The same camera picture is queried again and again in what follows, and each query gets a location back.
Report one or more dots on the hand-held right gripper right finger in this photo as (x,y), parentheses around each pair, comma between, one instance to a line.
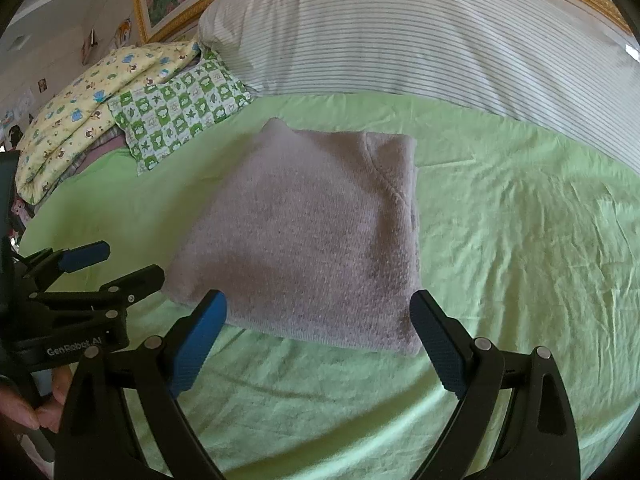
(442,345)

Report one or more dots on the cartoon wall sticker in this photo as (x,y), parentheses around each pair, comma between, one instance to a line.
(124,29)

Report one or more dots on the pink cloth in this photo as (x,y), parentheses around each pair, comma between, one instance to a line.
(105,147)

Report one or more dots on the person's left hand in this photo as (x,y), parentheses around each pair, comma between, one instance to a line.
(20,405)

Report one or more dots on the white striped bolster pillow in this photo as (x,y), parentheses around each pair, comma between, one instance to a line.
(400,35)

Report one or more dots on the yellow cartoon print pillow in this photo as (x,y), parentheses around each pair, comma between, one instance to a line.
(85,105)

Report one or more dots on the mauve knit sweater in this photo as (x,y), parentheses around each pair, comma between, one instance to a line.
(300,235)

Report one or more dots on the light green bed sheet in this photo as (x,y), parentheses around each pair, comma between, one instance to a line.
(500,260)

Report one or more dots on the green checked pillow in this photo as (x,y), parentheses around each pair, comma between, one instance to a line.
(170,110)

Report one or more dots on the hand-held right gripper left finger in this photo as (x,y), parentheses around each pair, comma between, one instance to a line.
(197,345)

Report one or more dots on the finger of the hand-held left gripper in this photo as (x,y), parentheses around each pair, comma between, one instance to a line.
(85,255)
(130,285)

